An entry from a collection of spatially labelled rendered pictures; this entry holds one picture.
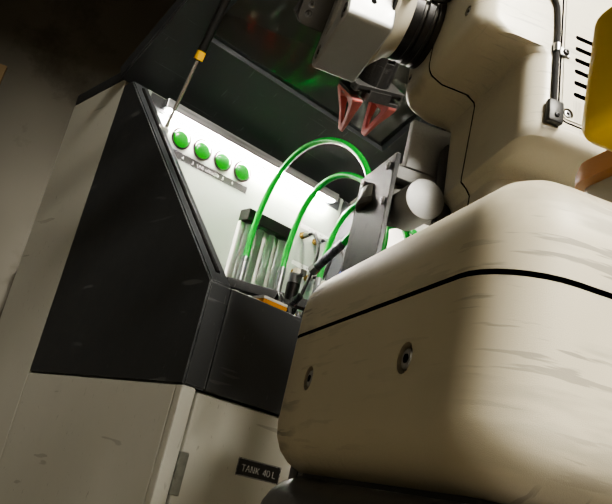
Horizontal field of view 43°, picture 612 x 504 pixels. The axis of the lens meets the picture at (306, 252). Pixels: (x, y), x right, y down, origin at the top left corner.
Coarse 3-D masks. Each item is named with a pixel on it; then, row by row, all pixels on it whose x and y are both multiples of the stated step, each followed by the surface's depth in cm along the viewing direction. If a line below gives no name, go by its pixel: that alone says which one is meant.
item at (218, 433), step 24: (192, 408) 113; (216, 408) 116; (240, 408) 118; (192, 432) 113; (216, 432) 115; (240, 432) 118; (264, 432) 121; (192, 456) 112; (216, 456) 115; (240, 456) 118; (264, 456) 120; (192, 480) 112; (216, 480) 114; (240, 480) 117; (264, 480) 120
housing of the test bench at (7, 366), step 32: (96, 96) 187; (96, 128) 179; (64, 160) 187; (96, 160) 171; (64, 192) 179; (64, 224) 171; (32, 256) 179; (64, 256) 165; (32, 288) 172; (0, 320) 180; (32, 320) 165; (0, 352) 172; (32, 352) 158; (0, 384) 165; (0, 416) 159; (0, 448) 153
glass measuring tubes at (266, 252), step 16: (240, 224) 187; (272, 224) 189; (240, 240) 186; (256, 240) 187; (272, 240) 190; (240, 256) 183; (256, 256) 186; (272, 256) 192; (256, 272) 188; (272, 272) 190; (272, 288) 188
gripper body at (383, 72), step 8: (376, 64) 133; (384, 64) 133; (392, 64) 133; (368, 72) 134; (376, 72) 133; (384, 72) 133; (392, 72) 134; (360, 80) 135; (368, 80) 134; (376, 80) 134; (384, 80) 134; (352, 88) 133; (360, 88) 134; (368, 88) 133; (376, 88) 134; (384, 88) 135; (392, 88) 138; (392, 96) 137; (400, 96) 137
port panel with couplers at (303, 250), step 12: (300, 228) 200; (312, 228) 202; (324, 228) 205; (300, 240) 199; (312, 240) 202; (300, 252) 199; (312, 252) 202; (288, 264) 196; (300, 264) 199; (312, 276) 197; (300, 288) 198; (312, 288) 201; (300, 312) 196
